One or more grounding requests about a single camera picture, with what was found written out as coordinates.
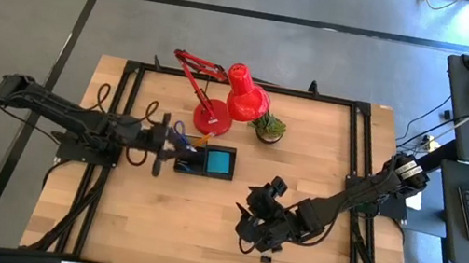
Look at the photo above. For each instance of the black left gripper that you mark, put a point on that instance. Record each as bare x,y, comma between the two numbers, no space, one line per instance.
157,143

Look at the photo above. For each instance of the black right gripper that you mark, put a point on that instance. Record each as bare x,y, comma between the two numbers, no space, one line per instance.
276,223

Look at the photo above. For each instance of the orange pencil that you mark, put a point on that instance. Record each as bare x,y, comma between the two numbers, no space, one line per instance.
206,139

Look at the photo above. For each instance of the black binder clip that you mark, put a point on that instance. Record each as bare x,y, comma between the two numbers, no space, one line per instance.
266,259
276,249

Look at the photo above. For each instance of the blue sticky note pad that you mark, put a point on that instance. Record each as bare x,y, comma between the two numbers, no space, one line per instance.
218,162

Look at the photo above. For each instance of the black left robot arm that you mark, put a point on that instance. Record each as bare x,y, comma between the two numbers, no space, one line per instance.
76,118

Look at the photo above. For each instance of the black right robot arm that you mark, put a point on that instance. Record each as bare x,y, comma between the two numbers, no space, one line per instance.
362,192

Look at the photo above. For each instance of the black mesh desk organizer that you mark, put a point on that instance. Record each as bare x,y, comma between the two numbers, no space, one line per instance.
218,176

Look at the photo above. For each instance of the red desk lamp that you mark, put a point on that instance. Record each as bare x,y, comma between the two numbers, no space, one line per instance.
247,98

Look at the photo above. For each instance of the potted succulent in black pot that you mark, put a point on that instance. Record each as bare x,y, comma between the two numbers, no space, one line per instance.
269,127

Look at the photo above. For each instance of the white power strip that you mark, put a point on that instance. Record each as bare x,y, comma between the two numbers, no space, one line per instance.
431,144

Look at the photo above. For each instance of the black aluminium table frame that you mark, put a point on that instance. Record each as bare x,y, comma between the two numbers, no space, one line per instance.
315,96

